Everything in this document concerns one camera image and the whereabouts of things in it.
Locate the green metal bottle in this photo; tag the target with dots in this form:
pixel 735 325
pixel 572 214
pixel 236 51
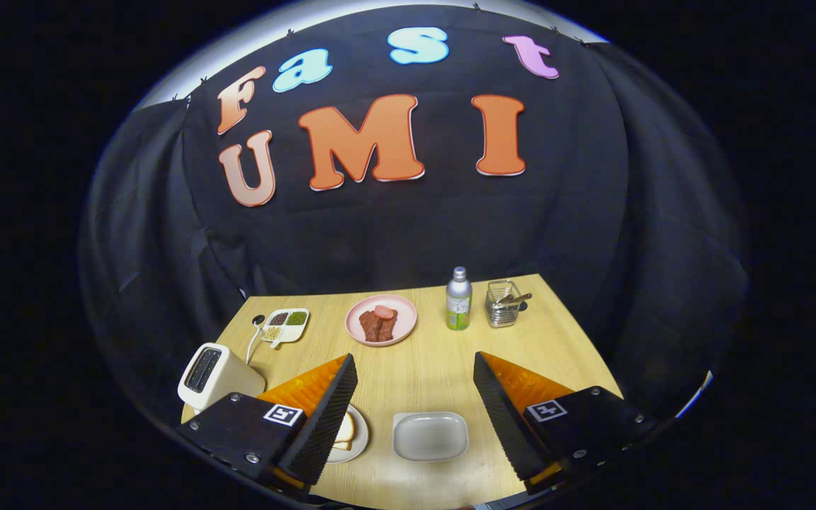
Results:
pixel 459 297

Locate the toasted bread slice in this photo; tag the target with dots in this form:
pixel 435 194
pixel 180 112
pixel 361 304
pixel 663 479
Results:
pixel 344 428

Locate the red sausage slice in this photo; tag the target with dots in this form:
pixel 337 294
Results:
pixel 384 312

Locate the pile of yellow beans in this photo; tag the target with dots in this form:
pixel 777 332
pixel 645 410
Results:
pixel 273 333

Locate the white square dish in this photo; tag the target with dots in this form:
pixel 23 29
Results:
pixel 429 435

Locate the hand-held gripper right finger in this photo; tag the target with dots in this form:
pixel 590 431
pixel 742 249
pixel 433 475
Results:
pixel 503 425

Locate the pile of green beans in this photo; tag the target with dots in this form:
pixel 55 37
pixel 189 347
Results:
pixel 297 318

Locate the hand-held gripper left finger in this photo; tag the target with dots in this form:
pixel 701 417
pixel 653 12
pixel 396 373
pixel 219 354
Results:
pixel 323 425

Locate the brown meat slice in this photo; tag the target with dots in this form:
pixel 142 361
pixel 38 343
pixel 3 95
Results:
pixel 369 327
pixel 387 327

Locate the white divided dish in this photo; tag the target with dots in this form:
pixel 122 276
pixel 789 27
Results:
pixel 293 333

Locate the white toaster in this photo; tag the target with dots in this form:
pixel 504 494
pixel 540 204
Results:
pixel 227 375

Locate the pile of red beans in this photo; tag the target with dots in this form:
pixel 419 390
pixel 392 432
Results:
pixel 279 319

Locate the white round plate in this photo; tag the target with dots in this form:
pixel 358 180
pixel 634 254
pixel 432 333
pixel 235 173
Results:
pixel 360 446

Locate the pink plate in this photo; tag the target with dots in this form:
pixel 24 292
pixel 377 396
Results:
pixel 406 319

